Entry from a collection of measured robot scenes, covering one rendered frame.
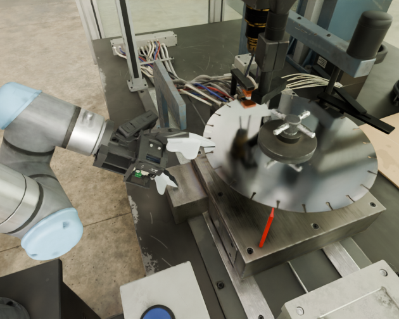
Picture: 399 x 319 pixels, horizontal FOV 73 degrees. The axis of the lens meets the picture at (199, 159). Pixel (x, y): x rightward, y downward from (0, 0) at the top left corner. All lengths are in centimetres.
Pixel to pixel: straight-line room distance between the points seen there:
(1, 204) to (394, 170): 87
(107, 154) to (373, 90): 103
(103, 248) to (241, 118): 112
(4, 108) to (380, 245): 76
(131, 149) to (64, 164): 150
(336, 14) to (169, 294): 103
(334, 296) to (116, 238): 123
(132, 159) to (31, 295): 34
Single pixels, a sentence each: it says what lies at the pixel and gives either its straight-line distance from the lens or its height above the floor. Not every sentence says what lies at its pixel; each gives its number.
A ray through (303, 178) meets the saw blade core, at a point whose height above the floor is 95.
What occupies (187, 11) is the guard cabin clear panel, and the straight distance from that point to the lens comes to 165.
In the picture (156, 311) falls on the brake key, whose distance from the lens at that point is 42.
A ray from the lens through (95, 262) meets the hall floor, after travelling 151.
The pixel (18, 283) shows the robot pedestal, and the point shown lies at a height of 75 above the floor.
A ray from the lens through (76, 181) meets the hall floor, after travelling 184.
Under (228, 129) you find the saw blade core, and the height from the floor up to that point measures 95.
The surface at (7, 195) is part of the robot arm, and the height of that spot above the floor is 106.
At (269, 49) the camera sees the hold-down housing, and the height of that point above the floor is 112.
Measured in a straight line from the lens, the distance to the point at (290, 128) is 52.
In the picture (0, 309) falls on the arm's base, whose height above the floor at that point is 82.
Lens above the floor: 131
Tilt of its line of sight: 47 degrees down
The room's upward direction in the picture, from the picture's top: straight up
